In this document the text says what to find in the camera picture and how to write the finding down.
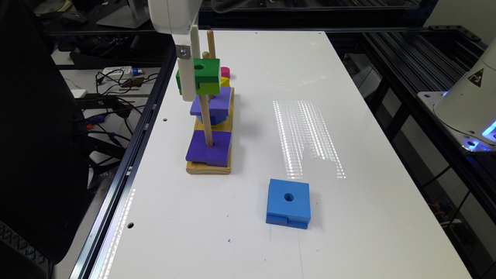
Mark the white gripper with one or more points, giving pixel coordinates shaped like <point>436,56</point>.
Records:
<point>177,17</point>

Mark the green square block with hole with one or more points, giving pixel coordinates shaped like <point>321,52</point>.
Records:
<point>207,76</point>

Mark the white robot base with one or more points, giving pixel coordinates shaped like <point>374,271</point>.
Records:
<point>467,110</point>

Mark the pink cylinder block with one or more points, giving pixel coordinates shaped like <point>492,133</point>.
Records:
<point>225,72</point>

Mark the yellow block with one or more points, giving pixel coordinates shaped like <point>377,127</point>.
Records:
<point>225,82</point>

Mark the light purple square block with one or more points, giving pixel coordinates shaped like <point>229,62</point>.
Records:
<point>219,106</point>

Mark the blue block under purple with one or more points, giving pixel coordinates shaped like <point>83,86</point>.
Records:
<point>214,120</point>

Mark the dark purple square block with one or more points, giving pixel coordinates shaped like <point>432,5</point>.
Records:
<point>217,155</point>

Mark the blue square block with hole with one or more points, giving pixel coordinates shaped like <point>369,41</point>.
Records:
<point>288,204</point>

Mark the middle wooden peg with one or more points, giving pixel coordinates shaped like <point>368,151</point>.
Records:
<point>207,55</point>

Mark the wooden peg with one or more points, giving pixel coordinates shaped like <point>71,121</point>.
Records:
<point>211,44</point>
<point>207,55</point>
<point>203,100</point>

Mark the rear wooden peg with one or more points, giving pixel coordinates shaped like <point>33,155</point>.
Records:
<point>211,44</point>

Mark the front wooden peg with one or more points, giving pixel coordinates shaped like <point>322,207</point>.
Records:
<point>203,100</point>

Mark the monitor stand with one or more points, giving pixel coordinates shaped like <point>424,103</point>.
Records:
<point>131,16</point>

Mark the wooden peg base board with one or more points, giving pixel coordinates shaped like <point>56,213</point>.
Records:
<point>202,168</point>

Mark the black computer mouse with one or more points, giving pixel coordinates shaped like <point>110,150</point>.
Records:
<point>72,19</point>

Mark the black office chair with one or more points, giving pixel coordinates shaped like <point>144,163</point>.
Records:
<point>44,173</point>

